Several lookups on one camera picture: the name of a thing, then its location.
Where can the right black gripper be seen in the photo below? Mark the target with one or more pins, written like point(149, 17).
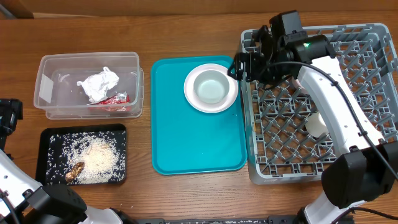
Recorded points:
point(254, 57)

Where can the grey bowl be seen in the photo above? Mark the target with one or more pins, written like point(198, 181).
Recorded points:
point(211, 86)

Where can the large white plate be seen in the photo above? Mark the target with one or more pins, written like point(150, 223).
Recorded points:
point(205, 107)

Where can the pale green cup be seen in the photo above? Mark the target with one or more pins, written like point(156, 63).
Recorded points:
point(316, 126)

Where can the red snack wrapper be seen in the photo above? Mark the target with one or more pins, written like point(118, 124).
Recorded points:
point(115, 101)

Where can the white napkin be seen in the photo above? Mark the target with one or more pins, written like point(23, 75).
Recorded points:
point(96, 86)

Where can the pile of white rice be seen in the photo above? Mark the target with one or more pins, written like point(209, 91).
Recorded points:
point(103, 152)

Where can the brown food piece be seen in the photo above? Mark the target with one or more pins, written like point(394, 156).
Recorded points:
point(75, 171)

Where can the small white plate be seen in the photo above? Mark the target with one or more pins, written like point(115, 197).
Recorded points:
point(297, 85)

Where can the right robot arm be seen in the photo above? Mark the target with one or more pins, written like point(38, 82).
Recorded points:
point(366, 164)

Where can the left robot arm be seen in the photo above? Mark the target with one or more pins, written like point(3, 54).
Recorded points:
point(26, 200)

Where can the grey dishwasher rack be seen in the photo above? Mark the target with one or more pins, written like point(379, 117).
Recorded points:
point(280, 151)

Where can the clear plastic storage bin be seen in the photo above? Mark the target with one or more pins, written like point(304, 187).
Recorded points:
point(57, 93)

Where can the black plastic tray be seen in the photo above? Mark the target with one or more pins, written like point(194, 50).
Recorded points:
point(45, 139)

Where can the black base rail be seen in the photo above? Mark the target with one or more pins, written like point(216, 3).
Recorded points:
point(277, 219)

